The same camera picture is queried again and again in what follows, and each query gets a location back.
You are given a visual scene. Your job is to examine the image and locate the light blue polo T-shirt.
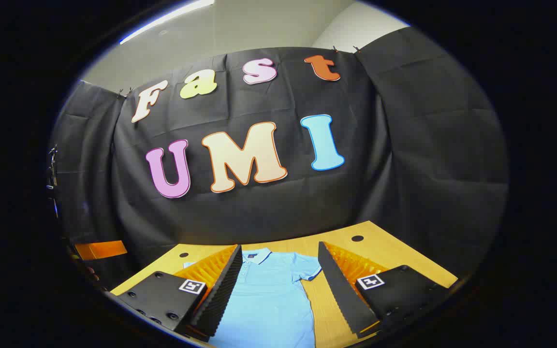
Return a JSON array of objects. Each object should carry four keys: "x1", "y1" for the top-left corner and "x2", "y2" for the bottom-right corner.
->
[{"x1": 184, "y1": 247, "x2": 322, "y2": 348}]

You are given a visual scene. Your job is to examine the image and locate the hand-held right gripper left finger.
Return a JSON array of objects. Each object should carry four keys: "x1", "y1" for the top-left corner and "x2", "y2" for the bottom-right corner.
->
[{"x1": 109, "y1": 244, "x2": 244, "y2": 341}]

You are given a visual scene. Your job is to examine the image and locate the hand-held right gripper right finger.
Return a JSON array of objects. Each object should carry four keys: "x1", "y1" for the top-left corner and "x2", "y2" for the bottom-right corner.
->
[{"x1": 317, "y1": 241, "x2": 455, "y2": 339}]

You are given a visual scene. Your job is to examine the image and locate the black backdrop cloth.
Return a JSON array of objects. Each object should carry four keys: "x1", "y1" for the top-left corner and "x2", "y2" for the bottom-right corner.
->
[{"x1": 49, "y1": 27, "x2": 509, "y2": 290}]

